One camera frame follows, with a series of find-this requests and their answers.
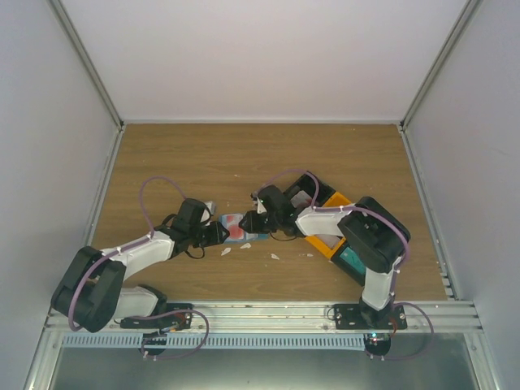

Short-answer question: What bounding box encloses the red white credit card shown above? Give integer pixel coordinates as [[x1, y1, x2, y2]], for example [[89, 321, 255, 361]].
[[219, 213, 246, 242]]

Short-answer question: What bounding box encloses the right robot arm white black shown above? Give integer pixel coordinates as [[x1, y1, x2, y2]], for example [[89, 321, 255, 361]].
[[239, 185, 410, 329]]

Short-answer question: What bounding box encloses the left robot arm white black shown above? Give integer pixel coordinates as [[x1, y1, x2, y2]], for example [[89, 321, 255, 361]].
[[51, 198, 229, 332]]

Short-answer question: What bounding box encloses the black card tray far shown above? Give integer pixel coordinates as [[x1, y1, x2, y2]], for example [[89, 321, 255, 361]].
[[282, 169, 336, 212]]

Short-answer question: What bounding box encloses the black card tray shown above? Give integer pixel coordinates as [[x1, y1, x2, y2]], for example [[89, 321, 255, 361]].
[[282, 169, 336, 212], [331, 241, 366, 286]]

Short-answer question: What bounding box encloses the pink white card in orange tray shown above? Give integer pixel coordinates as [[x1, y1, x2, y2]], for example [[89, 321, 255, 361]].
[[320, 235, 341, 249]]

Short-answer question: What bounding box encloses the orange card tray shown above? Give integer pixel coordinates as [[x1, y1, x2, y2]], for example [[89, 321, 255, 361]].
[[305, 212, 346, 260]]

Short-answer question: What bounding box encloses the black card tray near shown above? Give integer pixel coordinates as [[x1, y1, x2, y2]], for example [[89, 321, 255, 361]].
[[331, 241, 366, 286]]

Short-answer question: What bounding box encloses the teal credit card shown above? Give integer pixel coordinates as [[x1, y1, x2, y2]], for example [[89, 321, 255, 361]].
[[340, 246, 366, 275]]

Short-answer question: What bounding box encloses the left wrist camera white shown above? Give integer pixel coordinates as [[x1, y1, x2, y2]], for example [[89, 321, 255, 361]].
[[204, 201, 216, 215]]

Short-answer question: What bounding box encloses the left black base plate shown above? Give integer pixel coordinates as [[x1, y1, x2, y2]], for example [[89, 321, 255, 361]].
[[116, 302, 193, 331]]

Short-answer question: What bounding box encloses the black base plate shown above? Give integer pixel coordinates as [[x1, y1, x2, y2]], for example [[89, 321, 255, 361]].
[[116, 302, 193, 331], [325, 303, 408, 331]]

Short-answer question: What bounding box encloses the slotted grey cable duct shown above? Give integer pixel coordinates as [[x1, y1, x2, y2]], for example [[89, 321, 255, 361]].
[[62, 332, 365, 351]]

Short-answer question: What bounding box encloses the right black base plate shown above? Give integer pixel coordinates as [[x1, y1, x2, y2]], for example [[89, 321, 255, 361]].
[[325, 303, 408, 331]]

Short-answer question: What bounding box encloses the aluminium front rail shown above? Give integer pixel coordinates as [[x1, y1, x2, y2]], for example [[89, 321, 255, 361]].
[[43, 298, 484, 334]]

